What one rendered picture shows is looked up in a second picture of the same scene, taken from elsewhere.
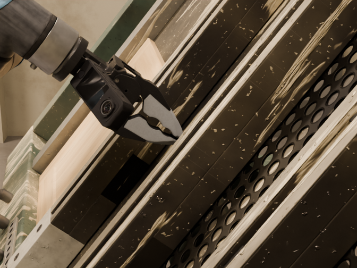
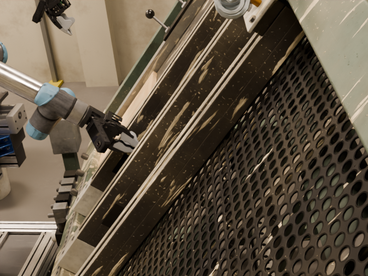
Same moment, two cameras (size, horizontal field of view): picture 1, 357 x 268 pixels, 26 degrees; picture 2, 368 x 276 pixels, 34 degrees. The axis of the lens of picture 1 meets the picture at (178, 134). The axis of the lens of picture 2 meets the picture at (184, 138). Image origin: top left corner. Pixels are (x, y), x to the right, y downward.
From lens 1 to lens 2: 0.88 m
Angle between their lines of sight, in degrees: 14
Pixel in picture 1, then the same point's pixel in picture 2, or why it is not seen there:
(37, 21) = (66, 104)
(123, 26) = (148, 54)
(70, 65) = (84, 122)
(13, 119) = (124, 69)
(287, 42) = (161, 125)
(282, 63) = (160, 133)
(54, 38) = (75, 111)
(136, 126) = (118, 145)
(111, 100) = (99, 141)
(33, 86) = (136, 47)
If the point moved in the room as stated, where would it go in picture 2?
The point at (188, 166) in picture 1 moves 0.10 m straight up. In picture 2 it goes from (126, 175) to (121, 144)
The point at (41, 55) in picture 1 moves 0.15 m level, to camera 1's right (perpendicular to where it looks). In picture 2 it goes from (70, 119) to (118, 118)
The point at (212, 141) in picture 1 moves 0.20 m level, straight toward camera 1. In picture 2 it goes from (135, 165) to (114, 207)
